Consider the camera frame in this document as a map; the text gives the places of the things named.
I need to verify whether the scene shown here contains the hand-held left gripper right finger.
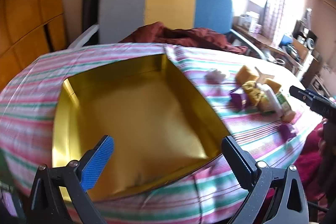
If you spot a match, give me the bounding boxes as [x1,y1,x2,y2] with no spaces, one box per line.
[222,136,310,224]

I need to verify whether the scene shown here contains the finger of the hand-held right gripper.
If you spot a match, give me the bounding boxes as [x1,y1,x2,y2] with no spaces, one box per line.
[289,85,315,106]

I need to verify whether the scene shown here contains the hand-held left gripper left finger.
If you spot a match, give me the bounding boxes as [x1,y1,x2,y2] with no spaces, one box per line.
[28,135,115,224]

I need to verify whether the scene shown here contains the cream green leaf-print box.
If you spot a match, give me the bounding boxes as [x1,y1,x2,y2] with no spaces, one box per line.
[276,93,293,113]

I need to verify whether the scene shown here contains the gold tin box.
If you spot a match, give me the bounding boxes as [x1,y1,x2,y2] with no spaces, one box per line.
[52,54,231,201]

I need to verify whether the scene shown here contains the white soft wad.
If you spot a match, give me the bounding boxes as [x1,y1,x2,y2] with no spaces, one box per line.
[205,69,227,84]

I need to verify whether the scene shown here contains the small brown block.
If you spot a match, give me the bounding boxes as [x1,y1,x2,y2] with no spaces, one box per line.
[282,111,297,123]

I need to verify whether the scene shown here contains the brown soap box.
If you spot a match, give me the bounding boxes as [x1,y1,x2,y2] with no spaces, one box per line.
[235,65,260,83]
[268,78,282,93]

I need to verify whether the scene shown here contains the white tube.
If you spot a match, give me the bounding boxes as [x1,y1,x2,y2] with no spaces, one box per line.
[259,84,282,115]

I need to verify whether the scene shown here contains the striped pink green tablecloth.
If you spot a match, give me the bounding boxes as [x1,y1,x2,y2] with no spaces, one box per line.
[0,43,323,224]

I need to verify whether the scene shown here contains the small purple packet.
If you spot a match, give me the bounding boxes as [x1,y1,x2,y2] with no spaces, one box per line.
[280,124,297,142]

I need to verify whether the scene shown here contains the cardboard box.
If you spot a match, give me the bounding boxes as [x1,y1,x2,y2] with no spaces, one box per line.
[291,38,310,56]

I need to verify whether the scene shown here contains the gold wrapped sweet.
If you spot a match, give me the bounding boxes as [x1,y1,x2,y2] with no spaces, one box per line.
[241,81,271,106]

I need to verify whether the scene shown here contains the crimson clothing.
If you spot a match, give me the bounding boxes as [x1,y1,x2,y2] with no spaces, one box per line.
[294,122,336,210]

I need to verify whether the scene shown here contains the purple box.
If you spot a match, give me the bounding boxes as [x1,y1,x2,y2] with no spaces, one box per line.
[230,88,250,112]

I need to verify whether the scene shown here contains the wooden desk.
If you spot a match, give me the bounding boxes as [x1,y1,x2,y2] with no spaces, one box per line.
[232,25,302,75]

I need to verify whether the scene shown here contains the white packages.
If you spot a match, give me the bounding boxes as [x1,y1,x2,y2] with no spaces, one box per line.
[238,11,263,33]

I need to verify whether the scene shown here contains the rust brown cloth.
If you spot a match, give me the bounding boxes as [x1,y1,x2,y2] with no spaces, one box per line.
[119,21,248,55]

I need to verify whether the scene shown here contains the grey yellow blue chair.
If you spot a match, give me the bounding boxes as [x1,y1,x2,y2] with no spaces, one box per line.
[67,0,265,59]

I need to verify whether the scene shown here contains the wooden wardrobe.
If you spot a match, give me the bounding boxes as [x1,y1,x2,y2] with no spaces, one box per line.
[0,0,69,90]

